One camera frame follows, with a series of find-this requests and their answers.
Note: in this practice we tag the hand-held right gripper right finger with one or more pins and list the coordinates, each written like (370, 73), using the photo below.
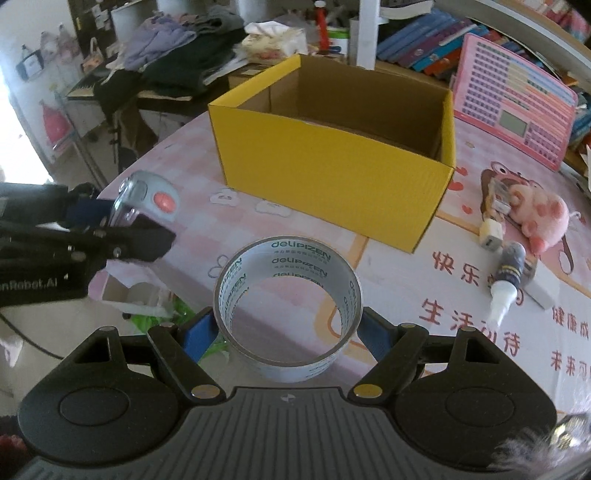
(375, 339)

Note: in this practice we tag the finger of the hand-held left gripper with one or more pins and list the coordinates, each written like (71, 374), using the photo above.
(87, 208)
(138, 240)

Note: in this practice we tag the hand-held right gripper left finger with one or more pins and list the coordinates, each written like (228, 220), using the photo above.
(198, 334)

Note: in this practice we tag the silver gadget with red button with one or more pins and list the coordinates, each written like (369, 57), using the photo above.
(159, 198)

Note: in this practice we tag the clear packing tape roll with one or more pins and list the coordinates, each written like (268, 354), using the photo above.
(295, 261)

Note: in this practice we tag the black glue bottle white tip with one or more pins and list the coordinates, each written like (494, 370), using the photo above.
(510, 263)

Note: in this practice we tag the white charger cube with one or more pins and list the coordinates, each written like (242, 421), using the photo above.
(490, 234)

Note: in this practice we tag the yellow cardboard box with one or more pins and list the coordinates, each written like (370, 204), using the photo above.
(323, 184)

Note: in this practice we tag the white rectangular block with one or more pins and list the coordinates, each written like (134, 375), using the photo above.
(545, 288)

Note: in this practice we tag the pink plush pig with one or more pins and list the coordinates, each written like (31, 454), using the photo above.
(545, 212)

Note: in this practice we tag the green plastic bag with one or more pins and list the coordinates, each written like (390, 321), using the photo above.
(184, 309)

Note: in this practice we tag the pink printed tablecloth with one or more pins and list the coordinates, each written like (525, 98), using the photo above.
(277, 226)

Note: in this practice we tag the dark wooden desk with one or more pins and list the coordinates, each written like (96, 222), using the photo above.
(184, 104)

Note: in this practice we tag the pile of dark clothes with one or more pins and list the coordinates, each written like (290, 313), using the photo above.
(189, 64)

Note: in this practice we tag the purple cloth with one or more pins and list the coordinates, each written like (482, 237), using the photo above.
(157, 41)

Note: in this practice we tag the pink toy laptop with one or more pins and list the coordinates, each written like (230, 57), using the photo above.
(508, 97)

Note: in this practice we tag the white green can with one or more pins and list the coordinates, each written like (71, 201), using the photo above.
(338, 41)

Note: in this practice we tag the red bottle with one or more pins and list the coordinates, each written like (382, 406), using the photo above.
(322, 25)

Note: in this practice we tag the row of colourful books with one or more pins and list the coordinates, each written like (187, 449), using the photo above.
(425, 46)

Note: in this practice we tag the white shelf post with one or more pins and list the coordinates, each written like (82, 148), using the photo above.
(369, 32)

